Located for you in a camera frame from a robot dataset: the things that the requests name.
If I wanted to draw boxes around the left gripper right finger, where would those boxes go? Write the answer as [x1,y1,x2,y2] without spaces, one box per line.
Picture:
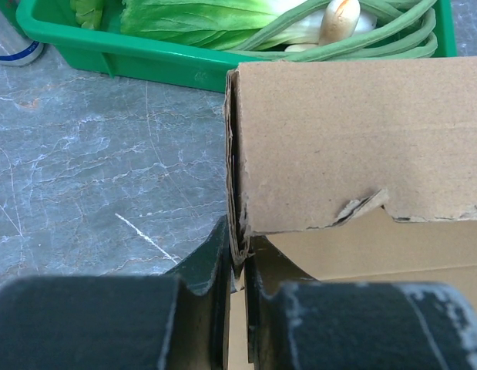
[244,237,477,369]

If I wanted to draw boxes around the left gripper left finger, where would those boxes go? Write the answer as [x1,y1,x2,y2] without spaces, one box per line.
[0,217,232,369]

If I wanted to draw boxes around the spare cardboard box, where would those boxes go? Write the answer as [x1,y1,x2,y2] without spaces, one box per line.
[225,56,477,369]

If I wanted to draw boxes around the green plastic tray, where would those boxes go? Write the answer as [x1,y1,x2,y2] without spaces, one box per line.
[16,1,457,93]

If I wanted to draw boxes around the bok choy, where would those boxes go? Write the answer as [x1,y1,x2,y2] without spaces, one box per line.
[119,0,378,51]

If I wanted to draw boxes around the red and blue drink can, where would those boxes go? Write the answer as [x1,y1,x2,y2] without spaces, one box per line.
[0,0,45,67]

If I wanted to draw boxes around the green long beans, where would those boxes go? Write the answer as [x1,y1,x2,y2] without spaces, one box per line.
[229,1,438,62]

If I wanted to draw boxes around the leafy green vegetable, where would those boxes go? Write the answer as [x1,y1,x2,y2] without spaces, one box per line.
[70,0,105,30]

